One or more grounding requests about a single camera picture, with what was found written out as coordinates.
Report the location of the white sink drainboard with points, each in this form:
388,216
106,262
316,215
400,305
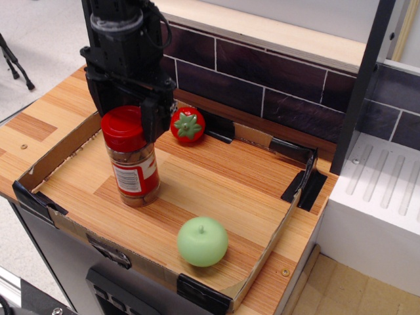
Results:
371,221

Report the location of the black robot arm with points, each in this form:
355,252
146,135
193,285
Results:
128,14

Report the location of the black shelf post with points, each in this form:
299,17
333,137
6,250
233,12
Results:
376,50
87,11

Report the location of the red lidded spice bottle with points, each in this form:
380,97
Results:
133,158

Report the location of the green toy apple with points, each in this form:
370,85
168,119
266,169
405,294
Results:
202,241

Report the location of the black shelf post right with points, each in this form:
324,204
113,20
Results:
376,50

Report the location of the cardboard fence with black tape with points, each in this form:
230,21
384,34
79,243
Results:
265,183

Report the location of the black tripod leg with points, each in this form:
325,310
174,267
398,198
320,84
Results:
13,63

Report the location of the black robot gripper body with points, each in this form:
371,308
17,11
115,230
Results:
130,57

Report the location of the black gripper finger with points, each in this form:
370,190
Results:
155,118
108,95

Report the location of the red toy tomato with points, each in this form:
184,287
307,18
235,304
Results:
187,124

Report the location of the black shelf post left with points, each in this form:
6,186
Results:
87,11

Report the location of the brass screw front right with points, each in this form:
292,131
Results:
285,272

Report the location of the light wooden shelf board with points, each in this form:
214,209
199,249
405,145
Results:
310,45

